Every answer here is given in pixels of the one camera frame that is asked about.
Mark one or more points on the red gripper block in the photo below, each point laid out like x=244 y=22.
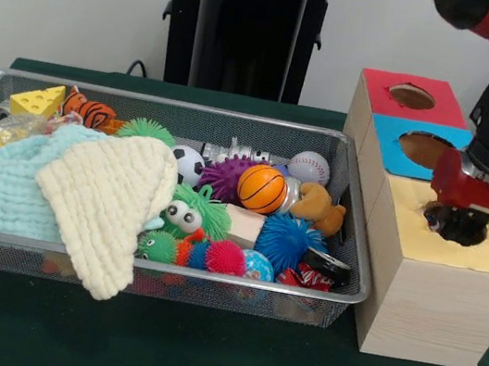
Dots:
x=481 y=197

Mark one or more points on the wooden box with three holes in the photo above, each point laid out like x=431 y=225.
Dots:
x=429 y=312

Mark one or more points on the shallow mesh bin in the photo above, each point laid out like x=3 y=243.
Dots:
x=258 y=131

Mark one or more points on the blue spiky ball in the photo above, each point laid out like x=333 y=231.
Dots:
x=286 y=241

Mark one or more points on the orange toy basketball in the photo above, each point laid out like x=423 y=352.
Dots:
x=262 y=188

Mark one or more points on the purple spiky ball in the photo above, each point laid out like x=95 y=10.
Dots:
x=222 y=174

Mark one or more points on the multicolour spiky caterpillar toy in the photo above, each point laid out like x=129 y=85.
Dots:
x=218 y=256

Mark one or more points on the green spiky toy with eyes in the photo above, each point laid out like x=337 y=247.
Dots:
x=206 y=214

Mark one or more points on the black and white soccer ball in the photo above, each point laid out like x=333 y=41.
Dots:
x=188 y=162

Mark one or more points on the dark green tablecloth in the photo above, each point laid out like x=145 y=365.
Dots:
x=197 y=353

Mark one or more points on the cream knitted cloth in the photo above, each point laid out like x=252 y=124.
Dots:
x=100 y=201

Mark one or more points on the orange tiger plush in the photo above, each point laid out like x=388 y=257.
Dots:
x=89 y=112

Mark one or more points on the yellow cheese wedge toy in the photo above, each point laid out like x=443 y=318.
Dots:
x=37 y=100

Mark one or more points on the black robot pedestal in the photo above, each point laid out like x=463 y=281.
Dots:
x=241 y=37

